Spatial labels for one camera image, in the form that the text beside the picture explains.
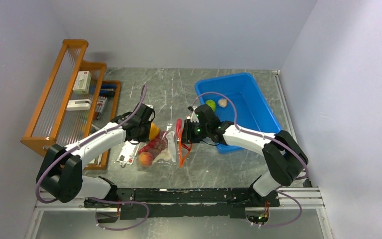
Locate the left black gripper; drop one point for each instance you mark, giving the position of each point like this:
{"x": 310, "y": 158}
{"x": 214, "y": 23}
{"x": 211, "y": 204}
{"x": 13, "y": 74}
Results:
{"x": 144, "y": 138}

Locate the green fake fruit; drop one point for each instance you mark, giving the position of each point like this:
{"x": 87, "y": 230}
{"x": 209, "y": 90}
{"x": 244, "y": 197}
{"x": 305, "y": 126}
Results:
{"x": 211, "y": 104}

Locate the blue plastic bin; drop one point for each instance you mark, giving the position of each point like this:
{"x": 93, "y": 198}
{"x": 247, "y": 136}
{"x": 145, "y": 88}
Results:
{"x": 253, "y": 111}

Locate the clear zip top bag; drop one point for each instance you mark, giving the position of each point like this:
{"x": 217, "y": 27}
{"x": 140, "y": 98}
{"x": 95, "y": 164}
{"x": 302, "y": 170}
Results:
{"x": 168, "y": 140}

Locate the red fake chili pepper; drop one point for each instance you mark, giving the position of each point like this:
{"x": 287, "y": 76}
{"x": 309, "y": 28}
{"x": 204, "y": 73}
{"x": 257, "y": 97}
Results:
{"x": 178, "y": 127}

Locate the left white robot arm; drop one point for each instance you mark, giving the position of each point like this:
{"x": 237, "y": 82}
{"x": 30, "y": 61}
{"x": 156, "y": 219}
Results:
{"x": 61, "y": 172}

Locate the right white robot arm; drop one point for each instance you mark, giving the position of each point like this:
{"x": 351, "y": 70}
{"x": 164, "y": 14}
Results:
{"x": 283, "y": 156}

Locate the fake mushroom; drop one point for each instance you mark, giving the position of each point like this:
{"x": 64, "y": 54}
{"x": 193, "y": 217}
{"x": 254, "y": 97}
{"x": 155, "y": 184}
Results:
{"x": 164, "y": 155}

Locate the white box with red label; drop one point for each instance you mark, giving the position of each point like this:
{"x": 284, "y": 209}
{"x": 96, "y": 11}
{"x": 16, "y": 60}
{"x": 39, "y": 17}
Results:
{"x": 82, "y": 83}

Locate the fake peach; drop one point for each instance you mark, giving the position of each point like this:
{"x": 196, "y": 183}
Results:
{"x": 145, "y": 159}

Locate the white flat device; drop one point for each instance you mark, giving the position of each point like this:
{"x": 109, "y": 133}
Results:
{"x": 79, "y": 105}

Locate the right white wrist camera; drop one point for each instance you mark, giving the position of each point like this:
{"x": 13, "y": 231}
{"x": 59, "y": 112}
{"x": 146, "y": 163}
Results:
{"x": 193, "y": 116}

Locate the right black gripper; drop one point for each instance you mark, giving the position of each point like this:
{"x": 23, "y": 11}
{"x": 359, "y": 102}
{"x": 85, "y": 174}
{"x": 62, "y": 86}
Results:
{"x": 187, "y": 136}

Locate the fake garlic bulb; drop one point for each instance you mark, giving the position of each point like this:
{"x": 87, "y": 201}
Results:
{"x": 222, "y": 103}

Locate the white blister pack card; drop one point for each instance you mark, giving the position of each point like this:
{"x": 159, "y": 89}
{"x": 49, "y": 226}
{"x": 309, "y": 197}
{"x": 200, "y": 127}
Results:
{"x": 127, "y": 154}

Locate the orange wooden rack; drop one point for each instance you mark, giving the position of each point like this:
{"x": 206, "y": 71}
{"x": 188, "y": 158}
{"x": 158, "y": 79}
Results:
{"x": 51, "y": 123}

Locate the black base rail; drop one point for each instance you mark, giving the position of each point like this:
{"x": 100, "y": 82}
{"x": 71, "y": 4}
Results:
{"x": 186, "y": 202}

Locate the yellow fake bell pepper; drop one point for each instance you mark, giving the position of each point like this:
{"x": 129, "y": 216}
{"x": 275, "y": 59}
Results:
{"x": 154, "y": 131}

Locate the blue marker pens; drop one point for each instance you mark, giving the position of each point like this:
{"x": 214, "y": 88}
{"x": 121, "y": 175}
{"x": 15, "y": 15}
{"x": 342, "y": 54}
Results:
{"x": 107, "y": 90}

